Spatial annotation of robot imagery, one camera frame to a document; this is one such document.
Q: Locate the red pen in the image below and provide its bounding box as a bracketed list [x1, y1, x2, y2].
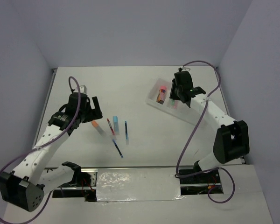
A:
[106, 118, 115, 136]

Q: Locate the orange highlighter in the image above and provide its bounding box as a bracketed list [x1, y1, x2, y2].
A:
[91, 120, 106, 137]

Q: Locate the pink-capped small bottle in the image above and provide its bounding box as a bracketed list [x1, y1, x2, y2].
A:
[156, 85, 167, 105]

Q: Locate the blue highlighter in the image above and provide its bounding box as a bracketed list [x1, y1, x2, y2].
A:
[113, 116, 119, 135]

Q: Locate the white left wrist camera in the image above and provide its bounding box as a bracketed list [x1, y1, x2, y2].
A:
[75, 85, 87, 94]

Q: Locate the silver foil tape sheet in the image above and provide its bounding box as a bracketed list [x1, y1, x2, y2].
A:
[96, 168, 182, 202]

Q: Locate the purple highlighter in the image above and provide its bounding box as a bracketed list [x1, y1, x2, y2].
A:
[174, 100, 178, 109]

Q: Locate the blue pen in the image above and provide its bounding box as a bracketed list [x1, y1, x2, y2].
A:
[110, 135, 124, 158]

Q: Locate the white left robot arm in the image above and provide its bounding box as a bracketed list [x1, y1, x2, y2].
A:
[0, 92, 103, 212]

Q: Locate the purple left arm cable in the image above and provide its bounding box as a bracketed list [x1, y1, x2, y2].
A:
[0, 76, 82, 224]

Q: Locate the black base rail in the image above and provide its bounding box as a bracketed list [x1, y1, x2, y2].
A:
[53, 168, 223, 202]

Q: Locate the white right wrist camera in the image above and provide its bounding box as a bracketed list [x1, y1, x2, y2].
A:
[178, 67, 191, 72]

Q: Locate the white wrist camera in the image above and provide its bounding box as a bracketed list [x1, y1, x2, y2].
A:
[75, 85, 87, 94]
[178, 67, 191, 72]

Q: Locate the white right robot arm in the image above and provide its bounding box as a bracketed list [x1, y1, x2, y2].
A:
[170, 70, 250, 182]

